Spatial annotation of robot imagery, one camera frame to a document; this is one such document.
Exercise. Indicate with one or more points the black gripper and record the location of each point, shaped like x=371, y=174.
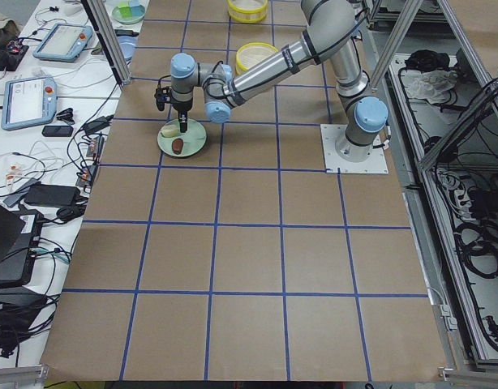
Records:
x=182, y=109

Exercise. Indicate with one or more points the white steamed bun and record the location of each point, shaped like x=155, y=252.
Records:
x=170, y=131

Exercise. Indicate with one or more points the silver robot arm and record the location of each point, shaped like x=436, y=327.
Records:
x=327, y=37

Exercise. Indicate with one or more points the yellow-rimmed bamboo steamer near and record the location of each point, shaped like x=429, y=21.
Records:
x=251, y=54

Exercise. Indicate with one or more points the yellow-rimmed bamboo steamer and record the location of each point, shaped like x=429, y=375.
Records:
x=248, y=11
x=251, y=54

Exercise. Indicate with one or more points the yellow-rimmed bamboo steamer far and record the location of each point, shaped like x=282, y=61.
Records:
x=248, y=11

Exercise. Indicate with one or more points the brown steamed bun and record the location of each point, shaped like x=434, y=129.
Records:
x=177, y=146

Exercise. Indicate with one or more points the light green plate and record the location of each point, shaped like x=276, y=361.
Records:
x=194, y=139

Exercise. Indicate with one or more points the blue plate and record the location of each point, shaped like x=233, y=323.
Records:
x=127, y=45

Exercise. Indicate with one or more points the green bowl with blocks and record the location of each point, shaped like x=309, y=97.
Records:
x=128, y=12

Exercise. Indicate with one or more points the black smartphone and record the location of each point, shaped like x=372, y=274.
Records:
x=57, y=131

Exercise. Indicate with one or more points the teach pendant far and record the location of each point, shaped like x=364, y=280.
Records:
x=63, y=43

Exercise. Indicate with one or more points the teach pendant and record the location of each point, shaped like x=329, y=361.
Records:
x=63, y=43
x=29, y=102

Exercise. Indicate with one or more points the black power adapter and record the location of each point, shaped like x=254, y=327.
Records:
x=51, y=195

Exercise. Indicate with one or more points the teach pendant near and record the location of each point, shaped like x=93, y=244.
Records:
x=29, y=102

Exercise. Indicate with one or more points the black laptop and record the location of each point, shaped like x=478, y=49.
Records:
x=20, y=232

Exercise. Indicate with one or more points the white crumpled cloth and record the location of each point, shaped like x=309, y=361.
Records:
x=434, y=87

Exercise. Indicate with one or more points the aluminium frame post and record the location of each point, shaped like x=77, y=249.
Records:
x=98, y=16

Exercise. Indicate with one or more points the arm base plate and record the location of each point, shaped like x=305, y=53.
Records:
x=379, y=162

